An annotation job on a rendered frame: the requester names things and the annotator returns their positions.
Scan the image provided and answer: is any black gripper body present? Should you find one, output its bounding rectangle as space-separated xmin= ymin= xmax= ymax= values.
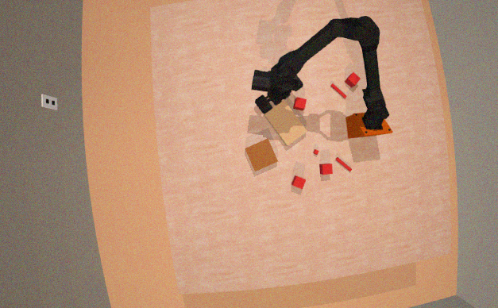
xmin=255 ymin=75 xmax=303 ymax=114

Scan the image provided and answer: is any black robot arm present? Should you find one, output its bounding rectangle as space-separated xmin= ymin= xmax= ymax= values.
xmin=252 ymin=16 xmax=390 ymax=129

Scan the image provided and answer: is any red bar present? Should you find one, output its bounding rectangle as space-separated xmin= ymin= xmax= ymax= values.
xmin=335 ymin=157 xmax=352 ymax=171
xmin=331 ymin=83 xmax=346 ymax=98

